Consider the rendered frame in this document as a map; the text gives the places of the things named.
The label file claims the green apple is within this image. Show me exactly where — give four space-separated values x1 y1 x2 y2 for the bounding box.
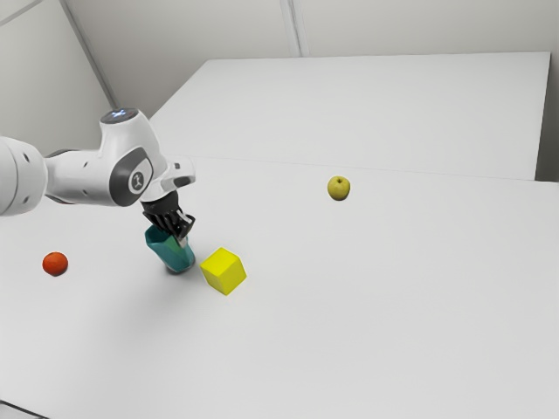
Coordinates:
327 175 352 202

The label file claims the orange fruit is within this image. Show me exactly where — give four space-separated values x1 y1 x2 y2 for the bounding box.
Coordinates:
42 251 69 277

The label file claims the teal faceted mug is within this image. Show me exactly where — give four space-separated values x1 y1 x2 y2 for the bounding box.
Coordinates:
144 223 196 274

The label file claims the yellow cube block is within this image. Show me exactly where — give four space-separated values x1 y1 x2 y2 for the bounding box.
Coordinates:
199 246 248 297

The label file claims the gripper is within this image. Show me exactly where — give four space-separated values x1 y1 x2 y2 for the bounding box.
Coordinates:
141 193 197 248

